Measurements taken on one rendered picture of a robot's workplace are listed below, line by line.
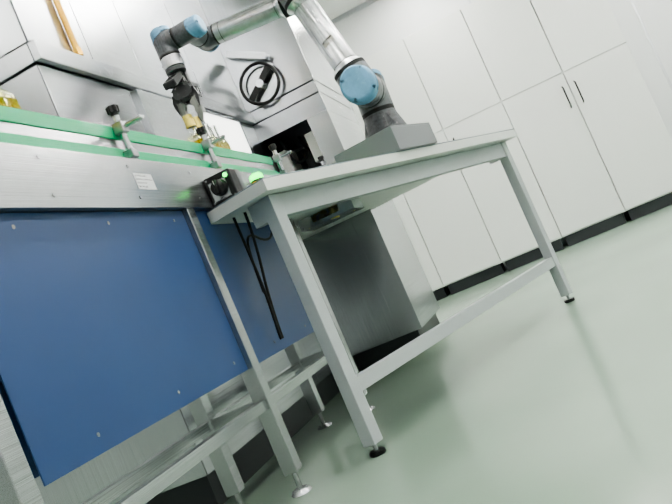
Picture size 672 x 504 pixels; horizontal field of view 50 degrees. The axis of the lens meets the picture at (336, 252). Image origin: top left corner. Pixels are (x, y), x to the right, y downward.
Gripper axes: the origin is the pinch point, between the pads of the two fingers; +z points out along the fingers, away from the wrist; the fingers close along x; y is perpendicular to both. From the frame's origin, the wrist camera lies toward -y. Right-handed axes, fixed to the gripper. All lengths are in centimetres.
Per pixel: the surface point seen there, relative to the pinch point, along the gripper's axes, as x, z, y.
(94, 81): 15.2, -17.4, -28.0
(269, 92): -1, -28, 106
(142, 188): -15, 35, -86
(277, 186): -36, 43, -59
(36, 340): -12, 61, -135
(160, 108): 11.8, -11.1, 4.3
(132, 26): 15, -48, 17
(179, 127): 11.7, -4.7, 13.4
